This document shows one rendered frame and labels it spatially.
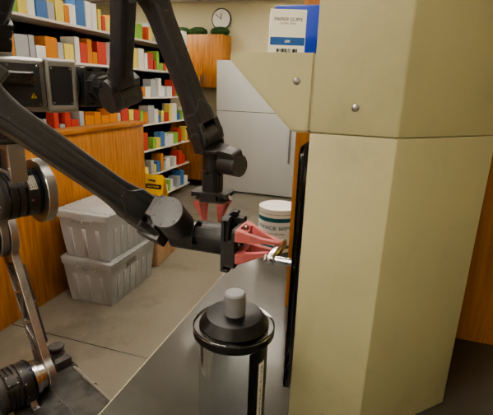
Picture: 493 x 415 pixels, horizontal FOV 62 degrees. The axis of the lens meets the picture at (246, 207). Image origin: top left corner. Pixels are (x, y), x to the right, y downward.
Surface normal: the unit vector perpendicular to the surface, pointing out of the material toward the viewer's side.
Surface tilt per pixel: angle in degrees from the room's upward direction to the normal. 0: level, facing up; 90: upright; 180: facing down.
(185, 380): 0
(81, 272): 95
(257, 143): 90
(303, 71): 90
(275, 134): 90
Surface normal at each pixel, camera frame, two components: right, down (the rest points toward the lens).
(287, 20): -0.03, 0.28
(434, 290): 0.45, 0.26
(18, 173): 0.76, 0.21
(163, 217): -0.22, -0.42
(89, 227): -0.31, 0.35
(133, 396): 0.04, -0.96
